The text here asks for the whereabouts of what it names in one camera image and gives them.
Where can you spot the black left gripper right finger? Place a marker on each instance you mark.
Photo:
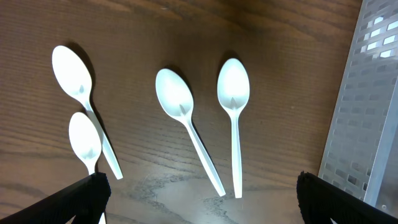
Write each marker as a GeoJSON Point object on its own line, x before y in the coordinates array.
{"type": "Point", "coordinates": [323, 203]}

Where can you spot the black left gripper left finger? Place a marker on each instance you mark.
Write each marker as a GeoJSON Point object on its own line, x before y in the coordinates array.
{"type": "Point", "coordinates": [81, 202]}

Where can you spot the white spoon under left arm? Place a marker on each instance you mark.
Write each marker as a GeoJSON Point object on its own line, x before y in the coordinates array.
{"type": "Point", "coordinates": [85, 140]}

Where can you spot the clear perforated plastic basket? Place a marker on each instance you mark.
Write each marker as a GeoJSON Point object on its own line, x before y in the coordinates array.
{"type": "Point", "coordinates": [360, 155]}

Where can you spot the white spoon far left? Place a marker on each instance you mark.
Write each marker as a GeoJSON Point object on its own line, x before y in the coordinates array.
{"type": "Point", "coordinates": [74, 78]}

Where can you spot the white spoon near basket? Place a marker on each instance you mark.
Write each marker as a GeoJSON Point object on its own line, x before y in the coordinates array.
{"type": "Point", "coordinates": [233, 91]}

